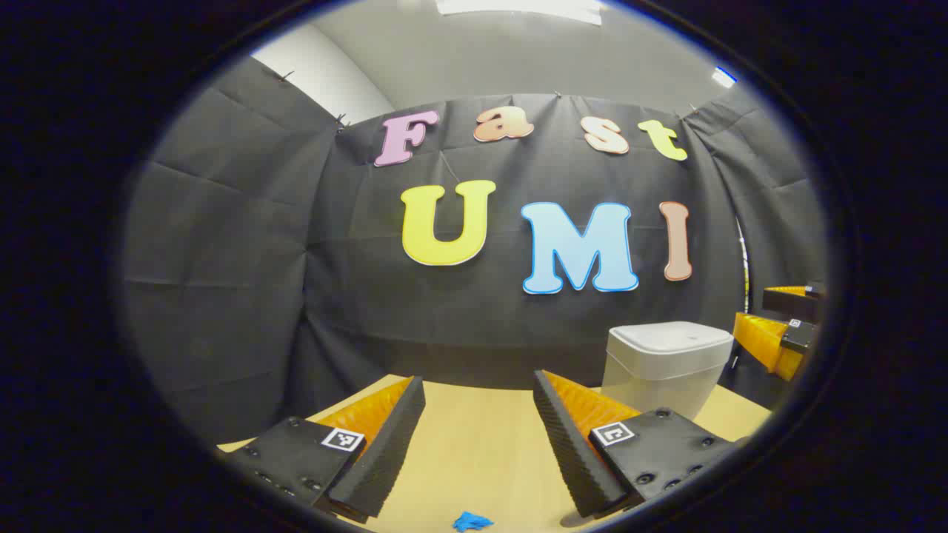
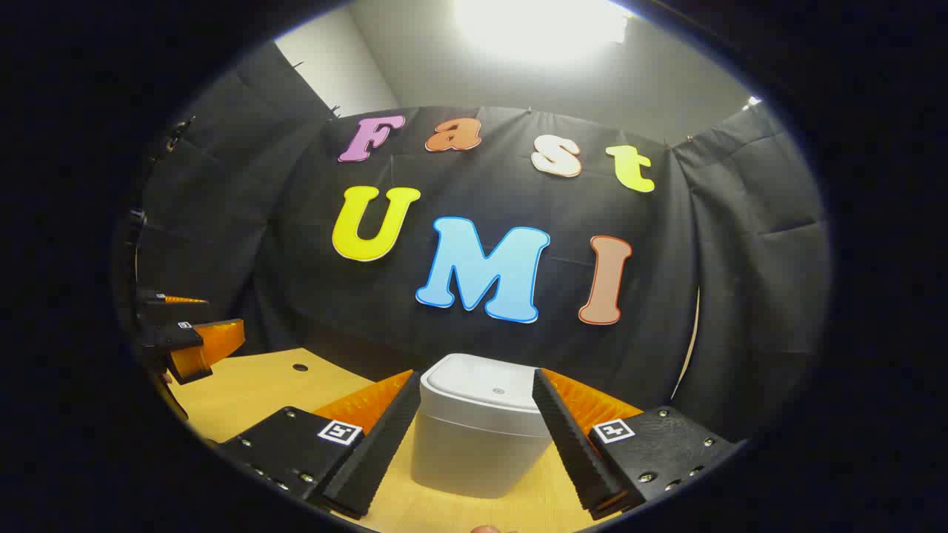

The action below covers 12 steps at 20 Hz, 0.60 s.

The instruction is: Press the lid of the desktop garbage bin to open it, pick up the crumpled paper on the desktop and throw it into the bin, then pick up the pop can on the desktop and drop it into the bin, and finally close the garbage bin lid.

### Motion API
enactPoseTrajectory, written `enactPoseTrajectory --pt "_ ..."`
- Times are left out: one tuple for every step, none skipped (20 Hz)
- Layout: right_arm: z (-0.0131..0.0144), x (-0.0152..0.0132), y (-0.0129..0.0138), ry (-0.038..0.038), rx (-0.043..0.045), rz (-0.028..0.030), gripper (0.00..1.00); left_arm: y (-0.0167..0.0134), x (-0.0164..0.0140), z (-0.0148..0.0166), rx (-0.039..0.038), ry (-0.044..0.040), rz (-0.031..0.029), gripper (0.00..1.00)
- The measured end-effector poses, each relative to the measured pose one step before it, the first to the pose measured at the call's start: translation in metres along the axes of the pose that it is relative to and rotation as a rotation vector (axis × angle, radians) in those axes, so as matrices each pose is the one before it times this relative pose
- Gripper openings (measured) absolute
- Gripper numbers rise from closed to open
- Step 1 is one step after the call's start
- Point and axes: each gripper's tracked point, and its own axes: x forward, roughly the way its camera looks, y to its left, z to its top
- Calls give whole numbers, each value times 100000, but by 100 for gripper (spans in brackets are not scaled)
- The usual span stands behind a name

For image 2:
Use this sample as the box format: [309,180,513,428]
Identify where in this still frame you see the black backdrop cloth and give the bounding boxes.
[118,41,830,445]

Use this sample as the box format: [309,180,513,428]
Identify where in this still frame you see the white desktop garbage bin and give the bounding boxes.
[410,353,575,499]

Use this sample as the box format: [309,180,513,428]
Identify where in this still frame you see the large ceiling light panel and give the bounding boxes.
[452,0,630,67]

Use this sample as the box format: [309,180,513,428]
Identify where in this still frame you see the wooden desktop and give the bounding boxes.
[152,346,645,533]

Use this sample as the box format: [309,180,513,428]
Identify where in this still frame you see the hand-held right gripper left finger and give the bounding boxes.
[219,369,423,520]

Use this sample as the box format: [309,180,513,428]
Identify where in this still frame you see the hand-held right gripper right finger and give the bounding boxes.
[532,367,743,521]

